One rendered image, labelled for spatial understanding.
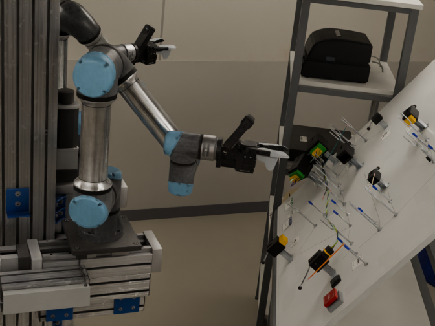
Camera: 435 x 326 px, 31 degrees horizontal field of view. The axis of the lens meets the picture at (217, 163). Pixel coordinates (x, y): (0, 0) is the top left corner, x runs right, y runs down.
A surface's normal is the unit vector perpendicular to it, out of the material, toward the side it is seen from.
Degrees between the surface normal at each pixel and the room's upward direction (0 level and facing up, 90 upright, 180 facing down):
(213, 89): 90
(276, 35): 90
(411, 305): 0
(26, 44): 90
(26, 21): 90
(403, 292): 0
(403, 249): 54
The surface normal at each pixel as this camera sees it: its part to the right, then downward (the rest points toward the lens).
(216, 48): 0.33, 0.39
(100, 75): -0.09, 0.25
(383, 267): -0.74, -0.64
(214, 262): 0.10, -0.92
